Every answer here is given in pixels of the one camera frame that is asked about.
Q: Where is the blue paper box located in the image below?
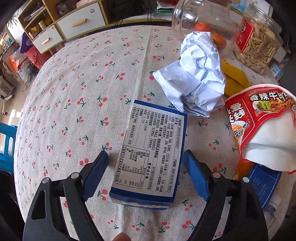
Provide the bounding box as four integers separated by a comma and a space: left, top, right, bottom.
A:
247, 164, 282, 209

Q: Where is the red instant noodle cup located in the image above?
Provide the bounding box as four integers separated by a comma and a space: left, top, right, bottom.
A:
225, 84, 295, 173

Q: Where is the clear jar of biscuits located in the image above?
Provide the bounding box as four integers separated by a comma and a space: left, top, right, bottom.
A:
233, 4, 283, 75

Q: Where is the mandarin orange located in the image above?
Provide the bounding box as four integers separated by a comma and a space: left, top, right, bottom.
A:
194, 22, 212, 32
212, 33, 227, 51

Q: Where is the cherry print tablecloth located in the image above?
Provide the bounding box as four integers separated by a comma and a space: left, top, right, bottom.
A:
14, 24, 295, 241

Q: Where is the orange peel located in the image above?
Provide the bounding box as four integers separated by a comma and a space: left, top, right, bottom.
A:
233, 160, 254, 181

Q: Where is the crumpled white paper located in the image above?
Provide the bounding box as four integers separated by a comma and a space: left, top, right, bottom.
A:
153, 31, 226, 118

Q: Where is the glass jar with wooden lid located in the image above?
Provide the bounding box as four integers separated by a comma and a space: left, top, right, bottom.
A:
171, 1, 237, 58

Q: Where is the clear plastic water bottle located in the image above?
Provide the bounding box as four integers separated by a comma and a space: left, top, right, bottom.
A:
263, 194, 281, 229

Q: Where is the yellow snack wrapper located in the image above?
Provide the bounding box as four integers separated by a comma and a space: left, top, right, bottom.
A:
221, 59, 252, 97

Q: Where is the blue plastic stool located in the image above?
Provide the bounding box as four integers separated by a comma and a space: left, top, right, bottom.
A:
0, 123, 18, 174

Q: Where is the wooden white TV cabinet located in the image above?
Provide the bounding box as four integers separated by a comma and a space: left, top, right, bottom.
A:
18, 1, 171, 54

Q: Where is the blue white carton box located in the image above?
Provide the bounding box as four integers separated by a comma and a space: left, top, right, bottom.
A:
109, 100, 187, 209

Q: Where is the person left hand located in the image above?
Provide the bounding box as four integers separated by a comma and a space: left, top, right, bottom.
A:
112, 232, 131, 241

